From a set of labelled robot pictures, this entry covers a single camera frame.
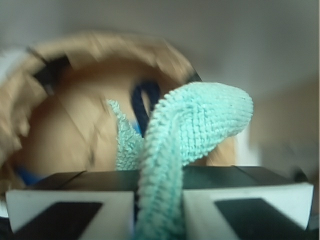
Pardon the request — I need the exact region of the light blue microfiber cloth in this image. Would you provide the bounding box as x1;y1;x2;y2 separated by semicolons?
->
107;82;254;240

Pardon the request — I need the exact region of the crumpled brown paper bag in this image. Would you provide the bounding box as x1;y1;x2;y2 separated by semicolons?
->
0;31;237;191

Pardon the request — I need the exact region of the blue wooden block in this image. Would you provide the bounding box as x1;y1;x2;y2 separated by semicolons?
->
15;121;142;186

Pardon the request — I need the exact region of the dark navy twisted rope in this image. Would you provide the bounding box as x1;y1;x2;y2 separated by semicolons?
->
131;80;161;138

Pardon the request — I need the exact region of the gripper left finger with pad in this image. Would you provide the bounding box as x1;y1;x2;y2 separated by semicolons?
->
5;171;138;240

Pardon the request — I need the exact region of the gripper right finger with pad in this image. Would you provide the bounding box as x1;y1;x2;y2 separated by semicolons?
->
183;166;314;240

